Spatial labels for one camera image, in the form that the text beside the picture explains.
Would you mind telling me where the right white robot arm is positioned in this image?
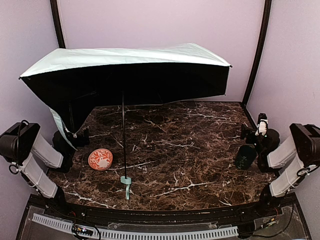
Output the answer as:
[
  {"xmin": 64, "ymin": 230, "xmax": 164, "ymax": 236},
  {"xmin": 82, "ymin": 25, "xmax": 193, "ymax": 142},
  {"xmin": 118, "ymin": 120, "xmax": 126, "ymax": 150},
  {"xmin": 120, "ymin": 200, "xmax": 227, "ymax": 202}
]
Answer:
[{"xmin": 234, "ymin": 119, "xmax": 320, "ymax": 205}]

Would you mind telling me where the left black frame post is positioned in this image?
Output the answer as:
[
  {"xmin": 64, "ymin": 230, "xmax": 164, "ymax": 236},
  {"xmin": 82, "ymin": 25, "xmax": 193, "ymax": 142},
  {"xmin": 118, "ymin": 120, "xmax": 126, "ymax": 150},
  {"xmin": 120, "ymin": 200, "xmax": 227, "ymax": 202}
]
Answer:
[{"xmin": 50, "ymin": 0, "xmax": 66, "ymax": 49}]

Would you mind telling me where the orange patterned ceramic bowl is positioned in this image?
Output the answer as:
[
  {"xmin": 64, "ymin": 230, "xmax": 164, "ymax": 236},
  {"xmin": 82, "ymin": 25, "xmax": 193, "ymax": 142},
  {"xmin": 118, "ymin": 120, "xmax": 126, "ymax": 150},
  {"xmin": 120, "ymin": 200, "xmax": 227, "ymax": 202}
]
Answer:
[{"xmin": 88, "ymin": 148, "xmax": 113, "ymax": 171}]

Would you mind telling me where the right black frame post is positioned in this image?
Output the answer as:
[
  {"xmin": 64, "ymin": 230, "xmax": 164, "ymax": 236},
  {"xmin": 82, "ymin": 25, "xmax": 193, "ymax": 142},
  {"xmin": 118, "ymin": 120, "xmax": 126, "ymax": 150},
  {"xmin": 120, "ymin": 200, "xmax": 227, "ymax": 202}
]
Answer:
[{"xmin": 241, "ymin": 0, "xmax": 272, "ymax": 108}]

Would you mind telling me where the black front table rail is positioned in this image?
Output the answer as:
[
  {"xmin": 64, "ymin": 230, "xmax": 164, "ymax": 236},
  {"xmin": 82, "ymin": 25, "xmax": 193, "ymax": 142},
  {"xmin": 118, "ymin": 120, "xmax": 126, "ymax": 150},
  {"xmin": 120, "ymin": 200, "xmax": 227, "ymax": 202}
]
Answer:
[{"xmin": 23, "ymin": 194, "xmax": 297, "ymax": 226}]

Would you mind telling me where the black frame post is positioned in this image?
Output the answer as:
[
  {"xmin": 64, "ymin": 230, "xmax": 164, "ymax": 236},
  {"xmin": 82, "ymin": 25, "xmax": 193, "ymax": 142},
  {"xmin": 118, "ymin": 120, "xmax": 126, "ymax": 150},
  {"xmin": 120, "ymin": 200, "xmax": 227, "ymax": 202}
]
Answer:
[
  {"xmin": 50, "ymin": 0, "xmax": 66, "ymax": 49},
  {"xmin": 241, "ymin": 0, "xmax": 272, "ymax": 108}
]

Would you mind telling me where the mint green folding umbrella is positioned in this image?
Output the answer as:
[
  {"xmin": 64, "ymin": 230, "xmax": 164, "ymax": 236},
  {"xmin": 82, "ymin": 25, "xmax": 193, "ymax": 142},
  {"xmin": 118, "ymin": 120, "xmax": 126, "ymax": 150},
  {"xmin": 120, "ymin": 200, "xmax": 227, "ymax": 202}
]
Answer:
[{"xmin": 18, "ymin": 42, "xmax": 233, "ymax": 201}]

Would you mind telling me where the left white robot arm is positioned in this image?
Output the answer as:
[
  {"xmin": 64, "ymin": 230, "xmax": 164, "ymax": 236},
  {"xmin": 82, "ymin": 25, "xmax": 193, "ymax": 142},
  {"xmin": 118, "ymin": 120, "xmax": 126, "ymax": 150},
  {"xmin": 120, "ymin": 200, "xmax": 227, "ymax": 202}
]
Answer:
[{"xmin": 0, "ymin": 120, "xmax": 90, "ymax": 206}]

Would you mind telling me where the dark green ceramic cup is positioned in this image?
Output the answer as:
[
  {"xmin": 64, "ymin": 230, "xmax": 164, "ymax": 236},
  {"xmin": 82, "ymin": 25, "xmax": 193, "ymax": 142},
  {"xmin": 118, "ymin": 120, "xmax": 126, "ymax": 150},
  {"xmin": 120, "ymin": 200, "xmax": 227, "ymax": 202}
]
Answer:
[{"xmin": 234, "ymin": 145, "xmax": 257, "ymax": 170}]

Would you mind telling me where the white slotted cable duct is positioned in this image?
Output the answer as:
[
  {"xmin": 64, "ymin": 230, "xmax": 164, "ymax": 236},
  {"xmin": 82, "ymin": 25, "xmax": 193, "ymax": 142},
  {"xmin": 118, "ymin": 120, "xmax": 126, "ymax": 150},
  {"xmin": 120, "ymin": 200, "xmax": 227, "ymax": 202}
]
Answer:
[{"xmin": 31, "ymin": 213, "xmax": 239, "ymax": 240}]

